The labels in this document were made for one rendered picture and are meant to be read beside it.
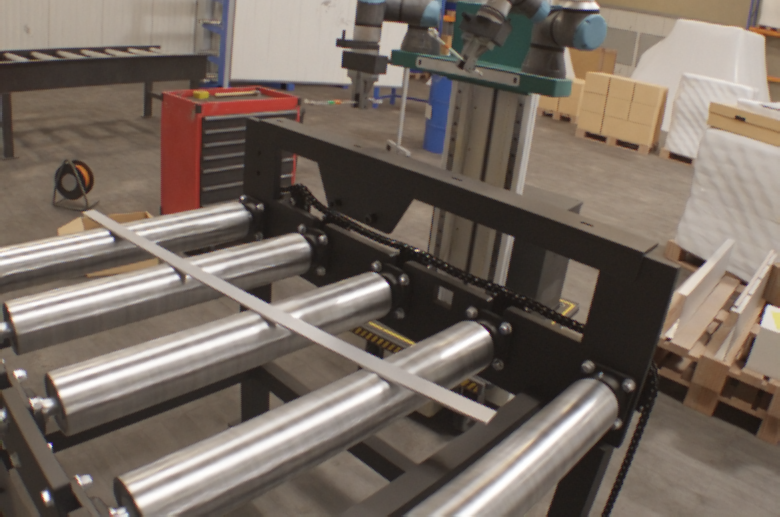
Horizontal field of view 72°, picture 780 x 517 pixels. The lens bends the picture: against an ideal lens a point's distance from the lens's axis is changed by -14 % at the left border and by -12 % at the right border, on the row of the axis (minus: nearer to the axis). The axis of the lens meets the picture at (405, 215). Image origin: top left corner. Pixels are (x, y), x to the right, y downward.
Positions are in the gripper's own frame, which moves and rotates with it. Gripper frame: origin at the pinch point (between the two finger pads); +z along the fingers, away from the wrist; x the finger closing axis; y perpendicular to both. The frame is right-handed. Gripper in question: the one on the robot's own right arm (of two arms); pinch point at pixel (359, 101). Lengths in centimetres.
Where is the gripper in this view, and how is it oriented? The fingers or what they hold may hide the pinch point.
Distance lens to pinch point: 166.0
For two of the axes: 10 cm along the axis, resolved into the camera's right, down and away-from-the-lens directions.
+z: -1.2, 9.4, 3.2
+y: 6.6, -1.7, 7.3
